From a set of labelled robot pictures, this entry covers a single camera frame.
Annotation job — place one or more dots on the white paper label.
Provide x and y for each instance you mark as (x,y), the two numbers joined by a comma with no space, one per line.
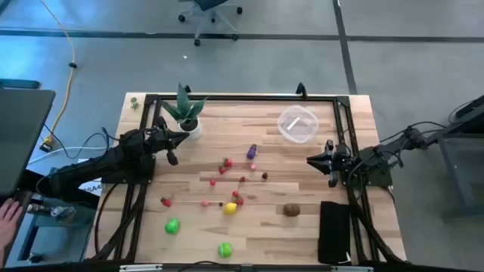
(92,189)

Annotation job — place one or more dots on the clear plastic tupperware container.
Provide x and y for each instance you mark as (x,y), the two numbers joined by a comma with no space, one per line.
(291,134)

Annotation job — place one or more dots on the green toy pear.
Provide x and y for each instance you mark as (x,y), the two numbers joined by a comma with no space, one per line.
(172,226)

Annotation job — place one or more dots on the green snake plant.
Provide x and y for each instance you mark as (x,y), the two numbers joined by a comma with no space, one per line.
(184,107)

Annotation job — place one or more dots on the grey metal clamp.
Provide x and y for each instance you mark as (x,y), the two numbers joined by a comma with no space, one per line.
(56,211)

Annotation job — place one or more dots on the dark metal side table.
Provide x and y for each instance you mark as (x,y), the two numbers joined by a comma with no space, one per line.
(472,113)

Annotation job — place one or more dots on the yellow toy lemon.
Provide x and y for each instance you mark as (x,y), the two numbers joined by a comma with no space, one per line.
(230,209)

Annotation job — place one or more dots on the black folded cloth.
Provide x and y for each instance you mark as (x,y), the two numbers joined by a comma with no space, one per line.
(334,230)

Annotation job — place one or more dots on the small pink toy fruit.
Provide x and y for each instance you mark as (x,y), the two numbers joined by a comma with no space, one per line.
(253,166)

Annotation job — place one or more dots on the black frame foot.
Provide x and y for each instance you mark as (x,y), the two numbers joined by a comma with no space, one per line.
(301,90)
(187,89)

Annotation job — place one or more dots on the white plant pot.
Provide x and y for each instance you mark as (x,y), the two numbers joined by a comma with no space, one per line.
(194,133)

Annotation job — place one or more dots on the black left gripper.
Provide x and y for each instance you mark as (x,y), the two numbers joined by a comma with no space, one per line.
(160,140)

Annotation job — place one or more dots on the purple toy eggplant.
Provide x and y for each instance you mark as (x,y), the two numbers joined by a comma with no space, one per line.
(252,152)

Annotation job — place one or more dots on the dark grey desk top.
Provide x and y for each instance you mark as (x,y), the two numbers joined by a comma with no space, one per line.
(22,140)

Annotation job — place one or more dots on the black aluminium table frame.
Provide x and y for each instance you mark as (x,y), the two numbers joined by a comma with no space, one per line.
(246,97)

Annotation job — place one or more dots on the yellow black power plug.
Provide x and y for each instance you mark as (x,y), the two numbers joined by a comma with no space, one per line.
(46,145)

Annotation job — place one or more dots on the small green leaf sprig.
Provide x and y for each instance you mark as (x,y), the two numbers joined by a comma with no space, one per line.
(134,102)

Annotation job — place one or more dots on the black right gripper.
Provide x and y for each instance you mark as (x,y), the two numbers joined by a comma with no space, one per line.
(340,160)

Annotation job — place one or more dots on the brown toy kiwi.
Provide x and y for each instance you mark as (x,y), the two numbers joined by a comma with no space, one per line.
(291,210)

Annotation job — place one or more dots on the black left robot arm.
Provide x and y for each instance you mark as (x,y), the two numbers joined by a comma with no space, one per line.
(94,166)

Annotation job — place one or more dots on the dark teal bar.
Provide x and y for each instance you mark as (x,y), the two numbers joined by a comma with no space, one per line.
(19,84)

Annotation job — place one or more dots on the silver metal bracket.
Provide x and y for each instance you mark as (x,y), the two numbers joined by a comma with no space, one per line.
(351,269)
(140,267)

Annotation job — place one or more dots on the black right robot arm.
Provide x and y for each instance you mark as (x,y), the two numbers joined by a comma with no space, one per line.
(372,160)

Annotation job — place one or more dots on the office chair base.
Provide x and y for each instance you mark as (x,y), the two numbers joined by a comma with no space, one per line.
(207,4)

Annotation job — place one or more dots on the red toy strawberry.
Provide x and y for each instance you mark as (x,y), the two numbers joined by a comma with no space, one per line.
(239,201)
(166,203)
(228,163)
(222,170)

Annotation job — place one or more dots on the person's hand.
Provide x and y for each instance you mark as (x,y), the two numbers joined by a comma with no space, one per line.
(8,223)

